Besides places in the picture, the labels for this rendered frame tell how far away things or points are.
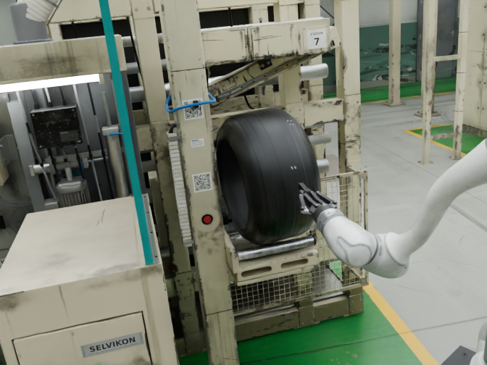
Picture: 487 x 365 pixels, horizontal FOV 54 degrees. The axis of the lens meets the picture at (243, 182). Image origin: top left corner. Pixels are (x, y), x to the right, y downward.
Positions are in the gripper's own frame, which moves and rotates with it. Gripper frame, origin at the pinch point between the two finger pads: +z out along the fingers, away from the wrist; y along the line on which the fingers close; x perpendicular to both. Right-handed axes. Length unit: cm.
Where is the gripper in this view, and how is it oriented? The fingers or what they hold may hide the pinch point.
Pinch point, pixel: (304, 190)
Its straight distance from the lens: 167.1
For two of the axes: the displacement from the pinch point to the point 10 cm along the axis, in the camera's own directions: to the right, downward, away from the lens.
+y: -9.6, 1.6, -2.2
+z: -2.6, -4.3, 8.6
